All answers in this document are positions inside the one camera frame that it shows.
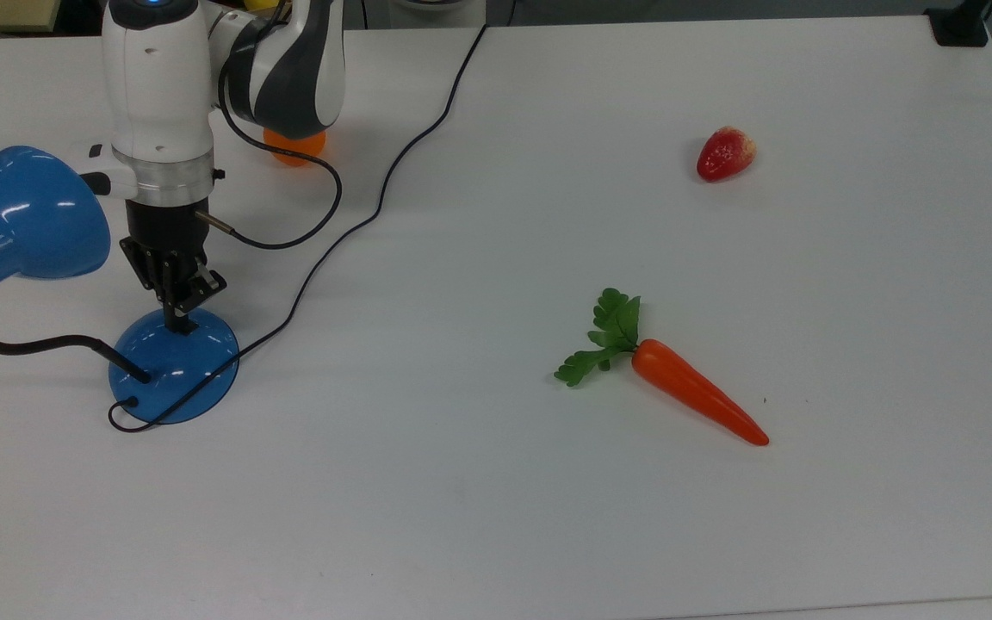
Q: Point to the orange toy carrot green leaves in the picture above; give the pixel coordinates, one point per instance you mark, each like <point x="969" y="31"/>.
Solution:
<point x="685" y="387"/>

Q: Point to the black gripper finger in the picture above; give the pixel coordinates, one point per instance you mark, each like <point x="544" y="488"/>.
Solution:
<point x="173" y="297"/>
<point x="203" y="288"/>

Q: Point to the red toy strawberry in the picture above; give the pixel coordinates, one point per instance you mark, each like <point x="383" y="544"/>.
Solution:
<point x="724" y="155"/>

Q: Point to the orange fruit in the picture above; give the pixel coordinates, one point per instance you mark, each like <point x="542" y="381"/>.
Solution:
<point x="294" y="155"/>

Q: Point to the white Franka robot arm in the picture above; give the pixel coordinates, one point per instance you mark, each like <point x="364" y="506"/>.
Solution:
<point x="156" y="86"/>

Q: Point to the blue gooseneck desk lamp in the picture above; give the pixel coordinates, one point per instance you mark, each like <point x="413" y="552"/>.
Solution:
<point x="31" y="215"/>

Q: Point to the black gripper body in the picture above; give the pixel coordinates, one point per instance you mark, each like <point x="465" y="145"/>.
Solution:
<point x="164" y="228"/>

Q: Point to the black mount clamp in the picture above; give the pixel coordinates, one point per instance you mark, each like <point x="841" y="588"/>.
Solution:
<point x="959" y="26"/>

